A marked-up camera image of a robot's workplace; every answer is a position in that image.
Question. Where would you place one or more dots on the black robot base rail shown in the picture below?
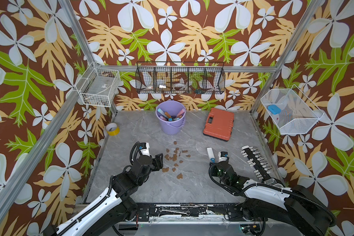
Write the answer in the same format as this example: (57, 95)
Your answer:
(228, 212)

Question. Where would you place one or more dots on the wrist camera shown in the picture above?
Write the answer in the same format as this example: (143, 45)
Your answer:
(223, 157)
(144, 149)

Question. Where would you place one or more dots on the white wire basket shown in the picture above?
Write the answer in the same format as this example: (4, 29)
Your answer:
(97, 86)
(299, 113)

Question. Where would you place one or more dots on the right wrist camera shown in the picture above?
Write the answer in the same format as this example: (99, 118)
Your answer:
(223, 157)

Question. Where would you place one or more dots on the blue object in basket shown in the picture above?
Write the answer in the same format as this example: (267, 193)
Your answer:
(274, 109)

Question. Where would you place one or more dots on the steel combination wrench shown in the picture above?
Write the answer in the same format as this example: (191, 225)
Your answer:
(177, 211)

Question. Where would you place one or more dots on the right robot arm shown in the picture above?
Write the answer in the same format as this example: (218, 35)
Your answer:
(294, 206)

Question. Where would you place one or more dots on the purple plastic bucket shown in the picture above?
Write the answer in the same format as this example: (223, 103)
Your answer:
(172, 116)

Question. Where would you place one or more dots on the black socket bit rack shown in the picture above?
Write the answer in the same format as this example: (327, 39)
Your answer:
(261, 167)

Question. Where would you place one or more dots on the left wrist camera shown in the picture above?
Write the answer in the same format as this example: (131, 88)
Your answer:
(144, 149)

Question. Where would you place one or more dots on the black wire basket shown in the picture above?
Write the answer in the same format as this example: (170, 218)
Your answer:
(180, 77)

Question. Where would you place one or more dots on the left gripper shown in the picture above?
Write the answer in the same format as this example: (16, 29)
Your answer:
(156, 162)

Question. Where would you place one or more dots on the white brush blue handle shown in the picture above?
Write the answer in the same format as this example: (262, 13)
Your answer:
(210, 154)

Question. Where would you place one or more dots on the white wire basket right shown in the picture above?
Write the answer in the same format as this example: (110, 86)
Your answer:
(299, 113)

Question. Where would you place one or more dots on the yellow tape roll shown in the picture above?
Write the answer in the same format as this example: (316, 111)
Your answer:
(112, 129)

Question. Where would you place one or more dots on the white wire basket left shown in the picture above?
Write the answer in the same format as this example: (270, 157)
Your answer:
(97, 86)

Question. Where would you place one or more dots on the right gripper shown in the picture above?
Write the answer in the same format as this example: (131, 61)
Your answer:
(212, 169)

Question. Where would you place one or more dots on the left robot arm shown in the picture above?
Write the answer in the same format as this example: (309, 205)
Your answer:
(114, 204)

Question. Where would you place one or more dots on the red plastic tool case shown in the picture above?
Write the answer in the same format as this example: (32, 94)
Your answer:
(219, 124)

